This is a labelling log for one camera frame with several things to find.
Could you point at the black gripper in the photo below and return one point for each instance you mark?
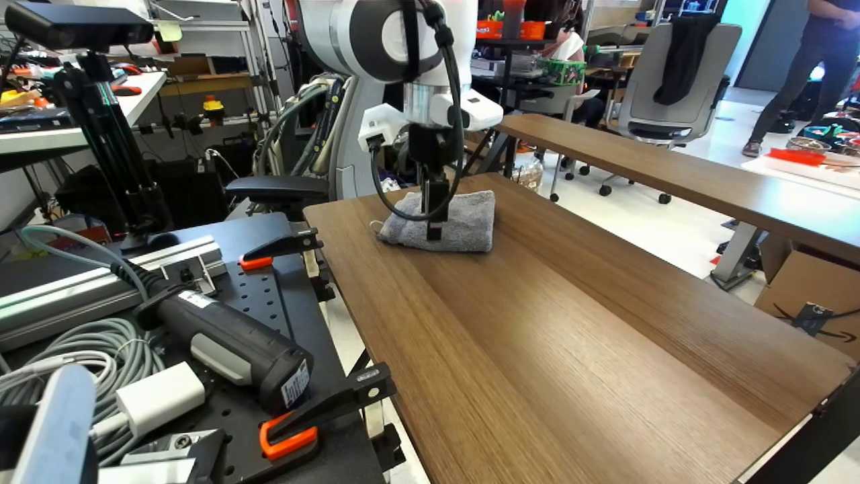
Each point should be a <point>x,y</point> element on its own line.
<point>429,150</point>

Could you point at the grey terry towel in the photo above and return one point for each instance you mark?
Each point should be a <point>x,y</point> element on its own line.
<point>467,225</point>

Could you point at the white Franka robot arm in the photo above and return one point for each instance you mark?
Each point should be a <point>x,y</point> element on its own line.
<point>333,37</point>

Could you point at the grey office chair black seat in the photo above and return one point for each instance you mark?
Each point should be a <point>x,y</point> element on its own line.
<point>287,188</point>

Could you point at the green packet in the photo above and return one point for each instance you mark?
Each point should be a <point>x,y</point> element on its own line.
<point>562,71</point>

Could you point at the black perforated base board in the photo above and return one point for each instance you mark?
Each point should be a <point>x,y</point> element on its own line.
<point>279,305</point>

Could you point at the orange container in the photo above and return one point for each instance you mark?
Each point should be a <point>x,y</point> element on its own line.
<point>529,32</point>

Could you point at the seated person in pink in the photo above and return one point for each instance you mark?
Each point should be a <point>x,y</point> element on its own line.
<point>567,42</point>

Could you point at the yellow small object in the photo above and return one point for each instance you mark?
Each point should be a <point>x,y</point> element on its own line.
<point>213,106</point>

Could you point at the long wooden side table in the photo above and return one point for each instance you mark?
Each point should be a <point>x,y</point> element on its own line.
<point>681,176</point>

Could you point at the grey high-back office chair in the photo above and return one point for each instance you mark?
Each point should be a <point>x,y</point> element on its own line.
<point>689,111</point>

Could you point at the black garment on chair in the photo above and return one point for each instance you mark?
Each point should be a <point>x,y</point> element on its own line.
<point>683,56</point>

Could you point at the black tripod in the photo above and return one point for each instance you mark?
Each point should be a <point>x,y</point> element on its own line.
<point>112,150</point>

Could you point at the white power adapter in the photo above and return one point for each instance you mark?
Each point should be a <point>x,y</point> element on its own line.
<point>162,397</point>

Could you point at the red flat object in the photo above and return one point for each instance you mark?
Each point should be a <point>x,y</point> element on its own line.
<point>796,158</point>

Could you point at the brown cardboard box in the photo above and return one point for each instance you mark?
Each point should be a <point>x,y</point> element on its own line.
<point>811,287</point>

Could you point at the white desk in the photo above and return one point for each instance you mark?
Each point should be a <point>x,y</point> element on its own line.
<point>55,135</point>

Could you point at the standing person dark clothes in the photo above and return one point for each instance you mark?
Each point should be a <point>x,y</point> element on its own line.
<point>811,63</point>

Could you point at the white blue curved part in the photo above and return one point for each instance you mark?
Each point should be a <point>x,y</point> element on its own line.
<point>55,432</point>

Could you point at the aluminium extrusion rail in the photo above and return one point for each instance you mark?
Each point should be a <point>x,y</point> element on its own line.
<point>81,292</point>

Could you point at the black camera on tripod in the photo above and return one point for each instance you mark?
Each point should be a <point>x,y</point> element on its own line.
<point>76,25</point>

